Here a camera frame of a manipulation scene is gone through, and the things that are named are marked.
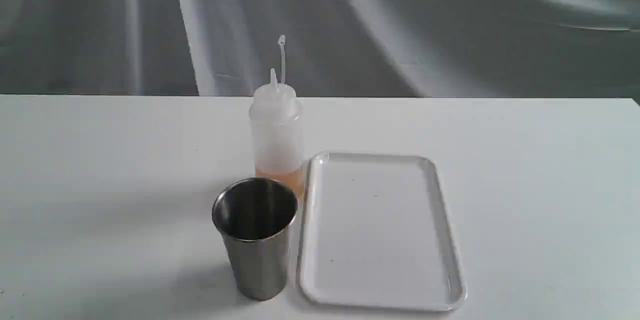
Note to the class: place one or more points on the translucent plastic squeeze bottle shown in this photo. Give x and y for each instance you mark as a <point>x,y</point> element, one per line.
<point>276,118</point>

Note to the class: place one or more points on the stainless steel cup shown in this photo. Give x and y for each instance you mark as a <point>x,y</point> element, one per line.
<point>254,217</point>

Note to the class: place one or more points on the white rectangular plastic tray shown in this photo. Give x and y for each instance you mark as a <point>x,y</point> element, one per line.
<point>375,234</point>

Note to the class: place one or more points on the grey fabric backdrop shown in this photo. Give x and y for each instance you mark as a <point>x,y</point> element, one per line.
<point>350,48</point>

